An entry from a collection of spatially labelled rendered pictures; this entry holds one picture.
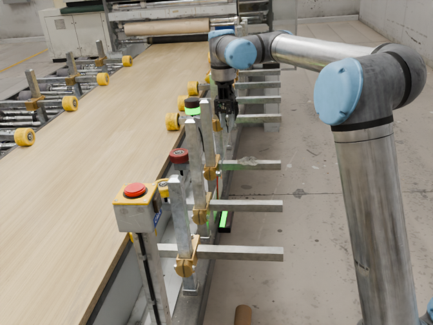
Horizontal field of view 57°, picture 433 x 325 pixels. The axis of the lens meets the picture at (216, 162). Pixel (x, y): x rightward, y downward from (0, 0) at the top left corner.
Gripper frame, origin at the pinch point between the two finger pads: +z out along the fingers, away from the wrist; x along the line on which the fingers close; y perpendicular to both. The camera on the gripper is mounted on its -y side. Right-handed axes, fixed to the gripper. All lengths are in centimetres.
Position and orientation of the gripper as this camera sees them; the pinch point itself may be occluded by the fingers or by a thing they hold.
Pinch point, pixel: (227, 128)
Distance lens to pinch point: 152.3
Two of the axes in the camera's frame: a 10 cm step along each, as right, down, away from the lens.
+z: 0.7, 8.9, 4.6
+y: -1.3, 4.6, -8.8
